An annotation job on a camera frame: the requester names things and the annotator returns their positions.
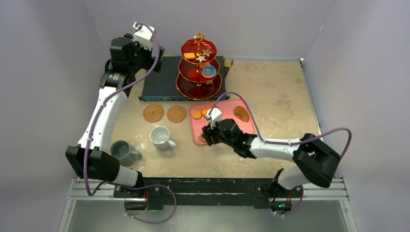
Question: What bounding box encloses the pink serving tray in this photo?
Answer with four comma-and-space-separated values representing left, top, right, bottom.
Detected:
189, 99, 257, 145

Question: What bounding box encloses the round biscuit tray corner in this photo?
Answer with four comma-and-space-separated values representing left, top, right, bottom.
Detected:
198, 135, 206, 143

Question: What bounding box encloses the square yellow biscuit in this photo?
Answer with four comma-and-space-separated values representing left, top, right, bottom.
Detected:
183, 52, 196, 60

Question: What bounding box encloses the red three-tier cake stand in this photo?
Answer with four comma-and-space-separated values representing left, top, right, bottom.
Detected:
178, 32, 220, 86

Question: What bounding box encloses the white iced star cookie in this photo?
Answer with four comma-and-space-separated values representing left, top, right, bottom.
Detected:
195, 56, 207, 63

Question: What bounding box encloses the blue frosted donut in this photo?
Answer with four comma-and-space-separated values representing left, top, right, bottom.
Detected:
201, 64, 217, 79

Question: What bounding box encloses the brown centred star cookie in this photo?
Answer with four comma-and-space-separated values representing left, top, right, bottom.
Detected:
202, 49, 213, 57

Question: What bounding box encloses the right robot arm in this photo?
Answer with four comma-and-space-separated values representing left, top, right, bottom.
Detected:
202, 119, 341, 197

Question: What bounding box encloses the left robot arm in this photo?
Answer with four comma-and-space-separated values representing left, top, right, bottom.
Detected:
65, 34, 163, 198

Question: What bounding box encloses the brown baked bread piece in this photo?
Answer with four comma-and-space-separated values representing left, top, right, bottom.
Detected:
234, 106, 249, 122

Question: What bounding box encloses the orange fish shaped cake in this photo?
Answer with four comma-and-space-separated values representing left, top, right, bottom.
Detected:
201, 107, 210, 116

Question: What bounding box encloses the round biscuit near fish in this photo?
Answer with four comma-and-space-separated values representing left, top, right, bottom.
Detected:
191, 110, 202, 120

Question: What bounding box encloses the left woven rattan coaster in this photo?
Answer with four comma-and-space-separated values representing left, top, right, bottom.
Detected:
143, 104, 164, 123

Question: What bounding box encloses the woven rattan coaster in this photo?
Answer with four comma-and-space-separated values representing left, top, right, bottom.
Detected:
167, 105, 187, 123
143, 104, 164, 123

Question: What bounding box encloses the right woven rattan coaster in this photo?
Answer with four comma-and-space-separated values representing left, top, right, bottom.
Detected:
167, 105, 187, 123

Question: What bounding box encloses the white ceramic mug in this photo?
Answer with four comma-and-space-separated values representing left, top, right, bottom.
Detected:
149, 127, 176, 150

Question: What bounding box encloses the grey ceramic mug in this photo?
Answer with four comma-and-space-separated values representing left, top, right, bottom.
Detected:
110, 140, 143, 166

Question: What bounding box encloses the dark network switch box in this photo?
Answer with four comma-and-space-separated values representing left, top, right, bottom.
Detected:
139, 56, 230, 102

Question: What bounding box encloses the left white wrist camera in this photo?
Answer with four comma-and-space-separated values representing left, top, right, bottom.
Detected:
132, 22, 156, 51

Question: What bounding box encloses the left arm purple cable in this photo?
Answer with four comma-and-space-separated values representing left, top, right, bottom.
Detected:
82, 21, 177, 224

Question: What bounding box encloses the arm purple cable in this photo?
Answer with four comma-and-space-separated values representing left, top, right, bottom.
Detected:
206, 92, 352, 218
82, 21, 177, 224

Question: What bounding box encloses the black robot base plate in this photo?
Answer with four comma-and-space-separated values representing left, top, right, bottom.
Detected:
115, 177, 302, 210

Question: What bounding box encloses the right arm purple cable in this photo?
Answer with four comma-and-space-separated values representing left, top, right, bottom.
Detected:
206, 92, 352, 218

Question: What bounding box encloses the aluminium frame rail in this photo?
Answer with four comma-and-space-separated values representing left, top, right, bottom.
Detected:
67, 179, 349, 205

